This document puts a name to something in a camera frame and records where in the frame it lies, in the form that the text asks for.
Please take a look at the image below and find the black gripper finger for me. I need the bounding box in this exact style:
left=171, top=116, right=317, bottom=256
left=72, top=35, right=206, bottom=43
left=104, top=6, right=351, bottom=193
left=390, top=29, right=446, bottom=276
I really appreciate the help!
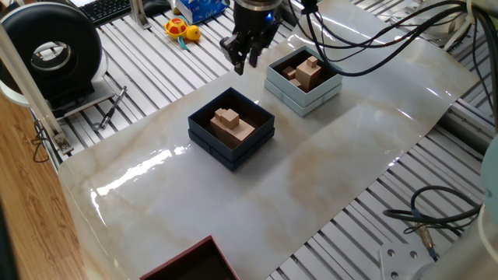
left=248, top=22, right=279, bottom=68
left=219, top=31, right=250, bottom=76

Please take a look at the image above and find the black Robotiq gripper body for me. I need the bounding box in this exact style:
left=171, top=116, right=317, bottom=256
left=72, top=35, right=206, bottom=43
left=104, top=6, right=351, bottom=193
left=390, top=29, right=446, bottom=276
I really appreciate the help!
left=232, top=0, right=283, bottom=44

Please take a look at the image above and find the small wooden cube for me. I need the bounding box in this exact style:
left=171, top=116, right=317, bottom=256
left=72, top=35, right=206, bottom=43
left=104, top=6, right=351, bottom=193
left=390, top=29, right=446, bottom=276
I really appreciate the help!
left=219, top=108, right=240, bottom=131

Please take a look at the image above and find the light blue square box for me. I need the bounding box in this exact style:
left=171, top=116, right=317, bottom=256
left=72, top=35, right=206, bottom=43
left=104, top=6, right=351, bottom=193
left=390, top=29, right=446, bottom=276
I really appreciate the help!
left=264, top=44, right=344, bottom=118

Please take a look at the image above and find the dark blue square box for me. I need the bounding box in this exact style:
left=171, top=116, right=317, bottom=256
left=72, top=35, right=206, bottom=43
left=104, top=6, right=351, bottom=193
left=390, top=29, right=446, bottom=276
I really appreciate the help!
left=187, top=86, right=276, bottom=173

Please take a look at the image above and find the pink square box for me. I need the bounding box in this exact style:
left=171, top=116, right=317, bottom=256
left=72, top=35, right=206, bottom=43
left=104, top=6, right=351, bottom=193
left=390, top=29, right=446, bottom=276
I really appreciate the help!
left=139, top=234, right=241, bottom=280

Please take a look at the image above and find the blue white carton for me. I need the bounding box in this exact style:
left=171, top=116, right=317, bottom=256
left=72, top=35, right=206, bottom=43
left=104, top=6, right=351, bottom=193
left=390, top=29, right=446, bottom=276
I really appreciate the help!
left=170, top=0, right=231, bottom=25

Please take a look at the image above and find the tall wooden block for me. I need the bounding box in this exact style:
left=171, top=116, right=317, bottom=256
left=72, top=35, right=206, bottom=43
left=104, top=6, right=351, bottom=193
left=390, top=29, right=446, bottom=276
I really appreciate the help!
left=295, top=61, right=323, bottom=93

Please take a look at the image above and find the yellow toy turtle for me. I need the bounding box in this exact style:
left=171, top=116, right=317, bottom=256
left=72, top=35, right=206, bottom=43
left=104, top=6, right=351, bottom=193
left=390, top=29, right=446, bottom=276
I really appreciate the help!
left=163, top=17, right=202, bottom=51

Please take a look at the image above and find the large stepped wooden block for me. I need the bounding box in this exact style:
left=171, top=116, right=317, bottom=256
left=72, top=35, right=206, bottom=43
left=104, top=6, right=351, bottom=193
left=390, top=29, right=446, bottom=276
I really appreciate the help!
left=209, top=107, right=257, bottom=151

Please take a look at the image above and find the black keyboard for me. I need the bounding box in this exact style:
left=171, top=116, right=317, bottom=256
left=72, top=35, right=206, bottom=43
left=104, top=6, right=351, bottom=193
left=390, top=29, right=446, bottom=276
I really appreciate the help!
left=77, top=0, right=133, bottom=27

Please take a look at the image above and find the black pen shaped tool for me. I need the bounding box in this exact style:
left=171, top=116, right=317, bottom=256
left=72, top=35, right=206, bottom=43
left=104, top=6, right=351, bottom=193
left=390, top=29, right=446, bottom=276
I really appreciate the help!
left=92, top=85, right=128, bottom=131

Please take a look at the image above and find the glossy marble pattern mat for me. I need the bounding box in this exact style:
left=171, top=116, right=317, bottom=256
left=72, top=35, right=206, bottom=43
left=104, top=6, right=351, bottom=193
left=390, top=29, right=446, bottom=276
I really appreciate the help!
left=57, top=0, right=480, bottom=280

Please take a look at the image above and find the black gripper cable bundle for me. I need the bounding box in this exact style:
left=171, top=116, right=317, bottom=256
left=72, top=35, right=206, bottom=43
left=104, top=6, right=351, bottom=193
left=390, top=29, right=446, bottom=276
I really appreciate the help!
left=286, top=0, right=498, bottom=129

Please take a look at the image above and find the aluminium corner bracket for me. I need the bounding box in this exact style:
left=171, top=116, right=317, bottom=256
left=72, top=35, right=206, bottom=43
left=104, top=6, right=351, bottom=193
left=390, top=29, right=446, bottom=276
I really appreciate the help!
left=128, top=0, right=153, bottom=31

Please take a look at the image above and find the black ring shaped device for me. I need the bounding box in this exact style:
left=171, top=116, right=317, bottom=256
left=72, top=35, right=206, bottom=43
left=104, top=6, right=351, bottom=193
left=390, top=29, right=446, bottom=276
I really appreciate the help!
left=0, top=2, right=116, bottom=119

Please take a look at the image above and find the aluminium profile post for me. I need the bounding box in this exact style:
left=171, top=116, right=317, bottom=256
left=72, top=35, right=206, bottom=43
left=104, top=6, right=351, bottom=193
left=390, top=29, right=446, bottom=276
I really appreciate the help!
left=0, top=23, right=75, bottom=156

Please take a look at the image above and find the thin black cable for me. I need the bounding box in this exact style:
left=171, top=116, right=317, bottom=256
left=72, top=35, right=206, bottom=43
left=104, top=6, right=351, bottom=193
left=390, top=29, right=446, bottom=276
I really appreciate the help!
left=30, top=117, right=51, bottom=164

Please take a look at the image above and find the black coiled cable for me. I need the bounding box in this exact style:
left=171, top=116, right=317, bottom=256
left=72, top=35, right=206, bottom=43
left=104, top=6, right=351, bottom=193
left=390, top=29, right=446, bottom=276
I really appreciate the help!
left=382, top=185, right=484, bottom=262

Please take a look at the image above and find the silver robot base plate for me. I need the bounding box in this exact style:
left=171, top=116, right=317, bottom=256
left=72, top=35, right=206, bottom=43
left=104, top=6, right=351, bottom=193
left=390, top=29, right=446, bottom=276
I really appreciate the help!
left=378, top=240, right=430, bottom=280

